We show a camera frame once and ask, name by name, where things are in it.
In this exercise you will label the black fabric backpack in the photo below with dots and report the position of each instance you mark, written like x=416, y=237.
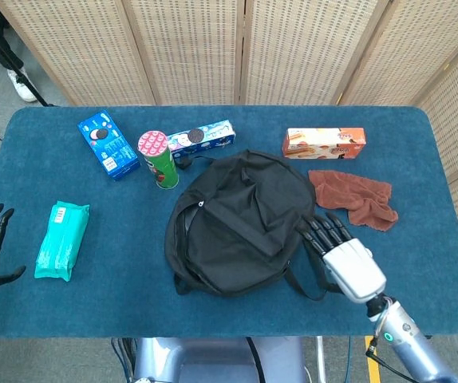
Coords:
x=237, y=223

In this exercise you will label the long blue Oreo box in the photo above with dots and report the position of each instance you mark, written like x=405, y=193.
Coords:
x=209, y=137

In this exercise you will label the black tripod leg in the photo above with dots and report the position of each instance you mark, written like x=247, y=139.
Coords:
x=9, y=60

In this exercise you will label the brown towel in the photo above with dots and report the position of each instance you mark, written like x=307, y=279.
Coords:
x=348, y=195

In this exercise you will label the white sneaker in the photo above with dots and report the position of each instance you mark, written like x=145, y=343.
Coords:
x=23, y=85

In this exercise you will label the orange biscuit box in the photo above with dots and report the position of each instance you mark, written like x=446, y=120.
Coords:
x=320, y=143

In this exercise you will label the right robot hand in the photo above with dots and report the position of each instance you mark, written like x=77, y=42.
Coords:
x=354, y=271

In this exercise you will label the teal wipes packet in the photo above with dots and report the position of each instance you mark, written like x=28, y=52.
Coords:
x=61, y=243

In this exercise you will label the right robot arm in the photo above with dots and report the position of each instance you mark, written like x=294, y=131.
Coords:
x=406, y=339

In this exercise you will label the green Pringles can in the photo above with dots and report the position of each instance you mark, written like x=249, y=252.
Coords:
x=161, y=167

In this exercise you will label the blue table carpet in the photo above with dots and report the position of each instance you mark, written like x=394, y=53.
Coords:
x=125, y=303

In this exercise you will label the rattan folding screen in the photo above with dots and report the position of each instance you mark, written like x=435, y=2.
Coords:
x=189, y=52

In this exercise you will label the blue-grey robot torso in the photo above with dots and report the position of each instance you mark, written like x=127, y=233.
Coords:
x=213, y=359

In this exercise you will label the wide blue Oreo box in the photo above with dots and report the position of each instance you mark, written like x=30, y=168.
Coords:
x=109, y=145

